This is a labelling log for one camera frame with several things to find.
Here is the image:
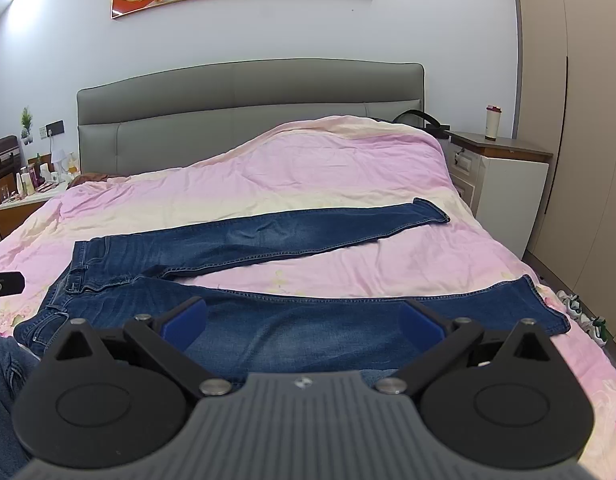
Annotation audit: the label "blue denim jeans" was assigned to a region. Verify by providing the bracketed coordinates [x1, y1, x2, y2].
[14, 198, 570, 380]

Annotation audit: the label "left bedside table with clutter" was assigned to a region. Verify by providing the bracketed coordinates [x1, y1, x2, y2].
[0, 136, 68, 240]

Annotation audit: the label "white green sneaker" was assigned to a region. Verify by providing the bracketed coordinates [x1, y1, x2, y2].
[557, 290, 610, 347]

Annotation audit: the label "small green potted plant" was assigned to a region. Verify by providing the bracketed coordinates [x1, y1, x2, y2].
[20, 106, 34, 145]

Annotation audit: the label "white bedside cabinet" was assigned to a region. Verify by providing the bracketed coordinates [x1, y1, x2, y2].
[445, 132, 553, 257]

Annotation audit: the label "grey padded headboard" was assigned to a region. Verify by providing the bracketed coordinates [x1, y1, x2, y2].
[77, 58, 425, 176]

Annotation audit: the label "pink floral bed quilt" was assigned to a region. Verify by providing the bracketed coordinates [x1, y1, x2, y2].
[0, 114, 616, 478]

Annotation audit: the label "white tumbler with red lid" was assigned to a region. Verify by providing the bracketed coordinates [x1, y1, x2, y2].
[484, 105, 502, 141]

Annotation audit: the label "beige wardrobe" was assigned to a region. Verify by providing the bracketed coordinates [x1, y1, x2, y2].
[517, 0, 616, 344]

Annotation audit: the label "black wall socket panel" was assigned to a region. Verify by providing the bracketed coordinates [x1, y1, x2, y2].
[46, 120, 65, 138]

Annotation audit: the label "black bag strap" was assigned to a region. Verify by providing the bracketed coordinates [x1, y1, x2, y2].
[391, 108, 452, 137]

